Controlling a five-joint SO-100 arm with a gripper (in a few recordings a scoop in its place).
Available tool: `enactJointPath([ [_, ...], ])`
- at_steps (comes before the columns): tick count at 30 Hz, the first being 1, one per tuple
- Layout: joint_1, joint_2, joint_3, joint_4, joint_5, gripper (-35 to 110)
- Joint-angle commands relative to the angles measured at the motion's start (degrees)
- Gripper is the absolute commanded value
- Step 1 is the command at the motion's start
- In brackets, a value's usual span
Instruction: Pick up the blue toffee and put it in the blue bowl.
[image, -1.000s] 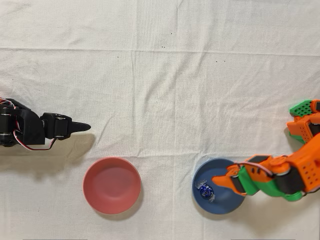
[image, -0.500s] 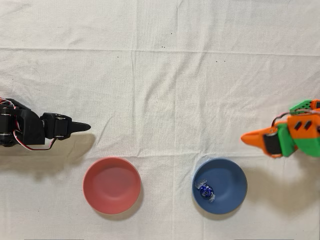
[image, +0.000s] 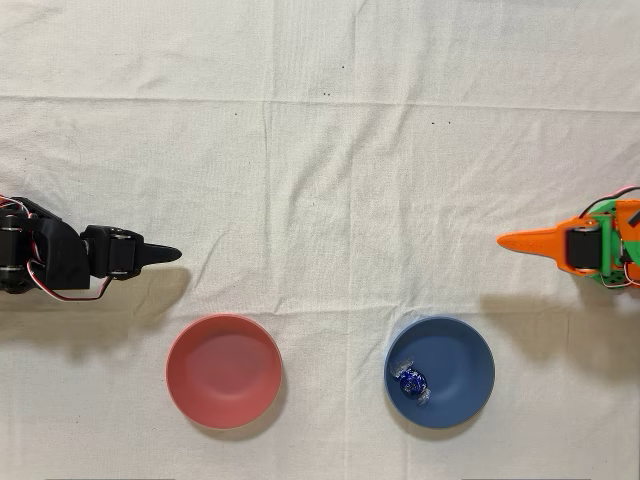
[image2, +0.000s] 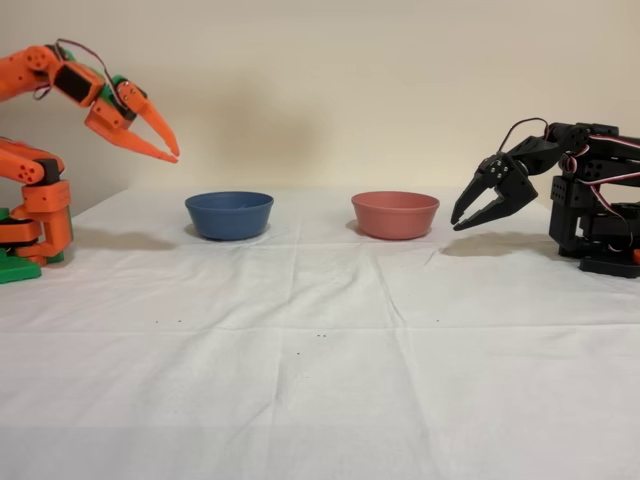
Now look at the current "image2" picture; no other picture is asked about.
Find orange arm servo cable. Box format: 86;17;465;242
33;38;124;104

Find black arm servo cable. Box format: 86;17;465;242
498;117;551;154

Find pink bowl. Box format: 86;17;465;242
350;191;441;240

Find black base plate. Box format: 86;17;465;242
579;253;640;279

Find blue bowl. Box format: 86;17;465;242
184;191;275;241

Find white tablecloth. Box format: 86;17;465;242
0;188;640;480

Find green base plate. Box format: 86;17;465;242
0;207;42;285

